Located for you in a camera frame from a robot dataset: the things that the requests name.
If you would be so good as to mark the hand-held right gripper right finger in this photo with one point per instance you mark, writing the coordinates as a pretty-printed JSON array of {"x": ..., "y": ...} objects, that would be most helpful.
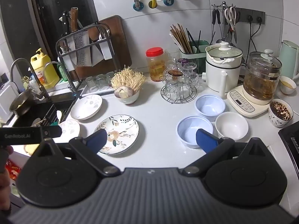
[{"x": 206, "y": 142}]

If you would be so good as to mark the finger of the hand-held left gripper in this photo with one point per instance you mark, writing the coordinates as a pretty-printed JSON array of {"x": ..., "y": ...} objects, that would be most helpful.
[{"x": 51, "y": 131}]

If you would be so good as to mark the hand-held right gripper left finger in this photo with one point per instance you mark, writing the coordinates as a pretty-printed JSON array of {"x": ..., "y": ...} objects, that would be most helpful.
[{"x": 97, "y": 141}]

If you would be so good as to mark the white pale-floral plate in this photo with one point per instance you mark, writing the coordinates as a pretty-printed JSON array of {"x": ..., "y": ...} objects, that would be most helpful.
[{"x": 70, "y": 130}]

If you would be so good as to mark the blue plastic bowl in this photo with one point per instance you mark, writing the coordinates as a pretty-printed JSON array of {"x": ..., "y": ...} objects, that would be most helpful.
[
  {"x": 186, "y": 130},
  {"x": 210, "y": 108}
]

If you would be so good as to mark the floral ceramic plate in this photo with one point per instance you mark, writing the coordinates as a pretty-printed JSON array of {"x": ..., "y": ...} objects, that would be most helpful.
[{"x": 123, "y": 130}]

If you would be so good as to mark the white leaf-print deep plate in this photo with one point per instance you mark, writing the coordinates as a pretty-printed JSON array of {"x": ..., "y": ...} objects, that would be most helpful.
[{"x": 86, "y": 107}]

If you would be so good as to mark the person's left hand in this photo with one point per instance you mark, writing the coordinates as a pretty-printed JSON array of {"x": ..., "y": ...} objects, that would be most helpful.
[{"x": 3, "y": 187}]

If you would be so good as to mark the white spoon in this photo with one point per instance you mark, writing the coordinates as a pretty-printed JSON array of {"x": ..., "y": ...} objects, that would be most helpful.
[{"x": 59, "y": 115}]

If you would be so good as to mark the black kitchen sink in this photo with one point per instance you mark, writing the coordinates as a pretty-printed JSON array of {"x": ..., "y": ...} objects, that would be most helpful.
[{"x": 35, "y": 117}]

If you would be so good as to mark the steel saucepan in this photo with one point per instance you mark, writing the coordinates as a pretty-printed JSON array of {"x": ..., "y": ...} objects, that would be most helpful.
[{"x": 21, "y": 100}]

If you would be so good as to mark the white appliance box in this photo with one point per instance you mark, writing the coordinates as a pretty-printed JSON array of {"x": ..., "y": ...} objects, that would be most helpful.
[{"x": 5, "y": 100}]

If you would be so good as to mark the tall steel faucet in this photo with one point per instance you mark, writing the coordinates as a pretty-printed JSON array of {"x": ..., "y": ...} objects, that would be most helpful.
[{"x": 38, "y": 86}]

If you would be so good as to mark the black-framed drip tray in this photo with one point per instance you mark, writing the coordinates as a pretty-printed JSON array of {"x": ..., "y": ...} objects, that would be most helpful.
[{"x": 98, "y": 92}]

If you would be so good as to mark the small white ceramic bowl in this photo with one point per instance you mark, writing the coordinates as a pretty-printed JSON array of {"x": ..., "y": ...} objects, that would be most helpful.
[{"x": 127, "y": 99}]

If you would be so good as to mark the glass tumbler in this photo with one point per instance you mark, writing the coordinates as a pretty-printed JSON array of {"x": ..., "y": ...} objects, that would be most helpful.
[
  {"x": 100, "y": 81},
  {"x": 109, "y": 79},
  {"x": 90, "y": 82}
]

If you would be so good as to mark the yellow detergent bottle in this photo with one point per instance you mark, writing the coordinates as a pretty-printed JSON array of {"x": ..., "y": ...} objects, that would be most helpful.
[{"x": 44, "y": 72}]

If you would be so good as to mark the green bottle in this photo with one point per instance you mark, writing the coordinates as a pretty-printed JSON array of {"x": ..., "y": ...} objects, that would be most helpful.
[{"x": 62, "y": 72}]

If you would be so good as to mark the set of glass cups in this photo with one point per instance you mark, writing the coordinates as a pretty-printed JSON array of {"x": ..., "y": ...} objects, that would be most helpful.
[{"x": 171, "y": 86}]

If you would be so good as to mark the small curved steel faucet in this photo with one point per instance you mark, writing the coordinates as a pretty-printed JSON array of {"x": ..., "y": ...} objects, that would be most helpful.
[{"x": 54, "y": 62}]

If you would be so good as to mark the black metal knife rack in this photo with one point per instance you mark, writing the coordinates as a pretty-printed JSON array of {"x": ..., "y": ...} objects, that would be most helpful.
[{"x": 67, "y": 63}]

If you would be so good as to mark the white electric cooking pot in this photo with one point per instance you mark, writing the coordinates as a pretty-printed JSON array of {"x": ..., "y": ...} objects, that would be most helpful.
[{"x": 222, "y": 70}]

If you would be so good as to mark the brown glass lid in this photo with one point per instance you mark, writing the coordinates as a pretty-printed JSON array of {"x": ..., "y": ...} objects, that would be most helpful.
[{"x": 175, "y": 72}]

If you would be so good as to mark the floral cup of dark spices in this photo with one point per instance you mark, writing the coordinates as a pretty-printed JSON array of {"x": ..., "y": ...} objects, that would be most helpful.
[{"x": 280, "y": 112}]

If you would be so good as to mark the glass health kettle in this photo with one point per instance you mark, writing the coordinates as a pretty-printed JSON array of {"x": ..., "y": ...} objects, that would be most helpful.
[{"x": 261, "y": 79}]

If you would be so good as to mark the black induction cooktop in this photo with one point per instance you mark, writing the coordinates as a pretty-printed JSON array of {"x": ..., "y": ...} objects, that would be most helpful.
[{"x": 290, "y": 140}]

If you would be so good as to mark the steel chef knife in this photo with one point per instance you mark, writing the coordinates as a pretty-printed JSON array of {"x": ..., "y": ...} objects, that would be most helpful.
[{"x": 95, "y": 56}]

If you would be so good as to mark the purple glass lid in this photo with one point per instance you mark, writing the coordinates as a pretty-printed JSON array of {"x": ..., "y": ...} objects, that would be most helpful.
[{"x": 182, "y": 60}]

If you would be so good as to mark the red-lid plastic jar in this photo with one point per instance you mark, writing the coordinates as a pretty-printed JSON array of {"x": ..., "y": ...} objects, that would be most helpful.
[{"x": 156, "y": 65}]

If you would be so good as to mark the small white tea cup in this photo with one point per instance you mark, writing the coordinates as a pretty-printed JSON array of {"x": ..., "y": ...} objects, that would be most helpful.
[{"x": 288, "y": 85}]

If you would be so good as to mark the wooden cutting board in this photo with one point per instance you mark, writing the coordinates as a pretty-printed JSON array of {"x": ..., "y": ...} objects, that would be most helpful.
[{"x": 116, "y": 42}]

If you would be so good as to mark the black chopsticks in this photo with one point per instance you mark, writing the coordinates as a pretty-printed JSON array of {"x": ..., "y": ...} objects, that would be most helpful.
[{"x": 193, "y": 40}]

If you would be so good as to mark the bundle of wooden chopsticks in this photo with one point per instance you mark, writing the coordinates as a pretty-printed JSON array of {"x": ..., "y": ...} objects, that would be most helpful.
[{"x": 181, "y": 39}]

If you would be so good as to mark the mint green electric kettle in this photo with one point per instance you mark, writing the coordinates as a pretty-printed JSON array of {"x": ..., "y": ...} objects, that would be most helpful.
[{"x": 289, "y": 58}]

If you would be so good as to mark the dark window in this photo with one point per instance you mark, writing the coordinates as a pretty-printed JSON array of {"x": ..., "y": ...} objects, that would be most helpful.
[{"x": 58, "y": 4}]

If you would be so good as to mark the kitchen scissors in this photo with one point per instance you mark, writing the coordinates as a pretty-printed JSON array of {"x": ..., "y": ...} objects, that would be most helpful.
[{"x": 231, "y": 16}]

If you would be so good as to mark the hanging scissors and utensils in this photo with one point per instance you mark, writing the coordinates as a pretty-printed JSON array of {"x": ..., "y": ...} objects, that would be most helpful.
[{"x": 223, "y": 4}]

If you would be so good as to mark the black wall socket panel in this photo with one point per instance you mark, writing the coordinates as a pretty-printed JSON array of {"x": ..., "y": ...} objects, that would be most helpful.
[{"x": 254, "y": 12}]

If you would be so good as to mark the blue pipe wall collar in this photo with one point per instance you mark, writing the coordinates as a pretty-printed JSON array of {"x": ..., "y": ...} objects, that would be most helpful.
[
  {"x": 168, "y": 1},
  {"x": 137, "y": 5}
]

